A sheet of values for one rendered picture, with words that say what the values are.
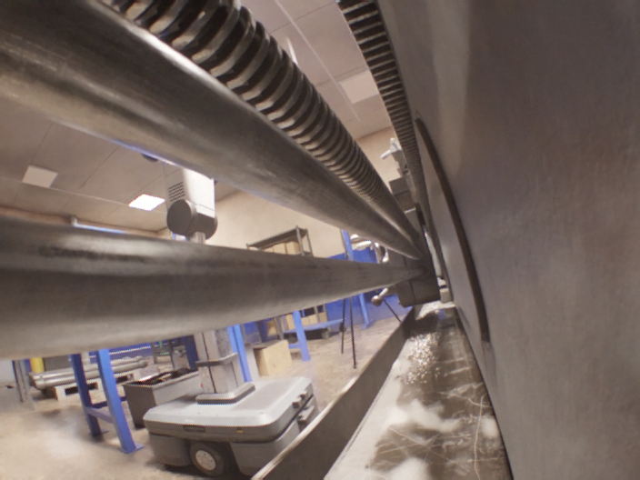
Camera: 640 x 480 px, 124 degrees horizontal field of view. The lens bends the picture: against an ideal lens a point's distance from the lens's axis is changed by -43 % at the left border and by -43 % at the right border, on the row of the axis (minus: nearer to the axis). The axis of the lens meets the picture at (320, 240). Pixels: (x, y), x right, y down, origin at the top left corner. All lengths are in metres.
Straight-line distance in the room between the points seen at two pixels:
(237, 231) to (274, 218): 0.98
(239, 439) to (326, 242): 4.78
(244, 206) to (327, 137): 6.46
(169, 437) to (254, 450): 0.39
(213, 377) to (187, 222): 0.65
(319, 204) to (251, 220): 6.31
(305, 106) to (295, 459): 0.28
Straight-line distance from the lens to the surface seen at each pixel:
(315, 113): 0.18
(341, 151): 0.23
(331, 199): 0.16
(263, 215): 6.30
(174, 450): 1.32
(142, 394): 1.98
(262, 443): 1.04
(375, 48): 0.21
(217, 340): 1.24
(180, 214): 1.31
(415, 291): 0.94
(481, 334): 0.20
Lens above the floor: 0.59
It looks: 11 degrees up
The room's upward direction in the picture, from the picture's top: 13 degrees counter-clockwise
